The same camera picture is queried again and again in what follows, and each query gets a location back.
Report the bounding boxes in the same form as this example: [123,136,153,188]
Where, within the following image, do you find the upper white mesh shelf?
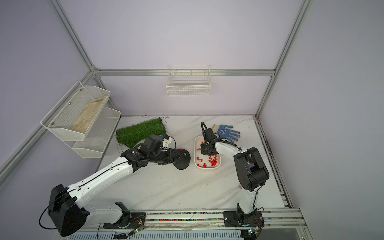
[41,82,110,142]

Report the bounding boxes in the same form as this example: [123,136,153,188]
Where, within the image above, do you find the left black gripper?
[149,148,184,166]

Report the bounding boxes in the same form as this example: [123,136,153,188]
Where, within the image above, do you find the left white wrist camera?
[162,135,173,148]

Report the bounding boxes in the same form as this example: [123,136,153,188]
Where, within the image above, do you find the green artificial grass mat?
[116,118,166,148]

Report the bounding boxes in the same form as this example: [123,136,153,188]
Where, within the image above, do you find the white plastic tray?
[193,136,222,170]

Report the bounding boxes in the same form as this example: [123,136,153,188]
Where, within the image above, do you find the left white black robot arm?
[44,135,191,237]

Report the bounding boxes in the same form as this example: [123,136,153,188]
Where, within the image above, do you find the white wire wall basket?
[166,65,211,97]

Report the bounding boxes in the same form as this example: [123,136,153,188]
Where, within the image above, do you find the white mesh shelf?
[72,107,121,159]
[41,82,110,142]

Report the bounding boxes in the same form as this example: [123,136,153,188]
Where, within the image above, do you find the beige cloth glove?
[71,96,106,134]

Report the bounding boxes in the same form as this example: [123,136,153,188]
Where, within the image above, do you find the blue dotted work glove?
[212,125,241,143]

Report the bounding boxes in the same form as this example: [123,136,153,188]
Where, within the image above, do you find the lower white mesh shelf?
[72,107,121,159]

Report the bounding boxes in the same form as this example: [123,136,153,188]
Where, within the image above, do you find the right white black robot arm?
[201,123,270,229]

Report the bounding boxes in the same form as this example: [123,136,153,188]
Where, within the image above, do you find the aluminium mounting rail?
[83,208,308,231]

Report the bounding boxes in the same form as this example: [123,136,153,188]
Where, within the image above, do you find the black round screw base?
[173,149,191,170]

